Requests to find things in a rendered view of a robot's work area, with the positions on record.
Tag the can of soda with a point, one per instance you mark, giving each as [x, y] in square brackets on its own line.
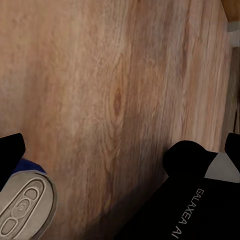
[28, 202]

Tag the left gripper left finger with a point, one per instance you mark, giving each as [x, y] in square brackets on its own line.
[12, 149]

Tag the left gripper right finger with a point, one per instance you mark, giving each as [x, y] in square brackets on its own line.
[232, 148]

